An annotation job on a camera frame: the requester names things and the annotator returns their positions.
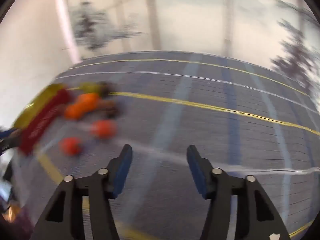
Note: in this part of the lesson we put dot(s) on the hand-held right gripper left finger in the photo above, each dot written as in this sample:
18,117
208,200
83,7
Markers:
122,170

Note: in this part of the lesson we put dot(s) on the yellow-green round fruit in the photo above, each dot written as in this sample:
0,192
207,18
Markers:
91,88

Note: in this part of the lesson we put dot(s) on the orange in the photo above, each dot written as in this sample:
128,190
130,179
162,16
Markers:
72,112
103,128
70,145

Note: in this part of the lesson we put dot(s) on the dark brown round fruit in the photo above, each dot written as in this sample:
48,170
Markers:
109,90
112,110

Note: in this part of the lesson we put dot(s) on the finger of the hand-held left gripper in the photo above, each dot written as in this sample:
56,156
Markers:
7,133
11,145

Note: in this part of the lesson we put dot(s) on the ink landscape folding screen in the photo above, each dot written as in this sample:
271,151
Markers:
187,17

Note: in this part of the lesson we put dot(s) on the orange carrot-shaped toy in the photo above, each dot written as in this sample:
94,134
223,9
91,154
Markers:
86,100

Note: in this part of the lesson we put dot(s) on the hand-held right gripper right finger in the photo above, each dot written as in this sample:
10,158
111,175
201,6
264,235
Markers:
197,172

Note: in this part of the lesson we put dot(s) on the red candy box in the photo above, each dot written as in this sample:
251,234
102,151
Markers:
42,122

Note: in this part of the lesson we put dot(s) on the grey plaid cloth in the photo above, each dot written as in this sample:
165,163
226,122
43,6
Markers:
200,130

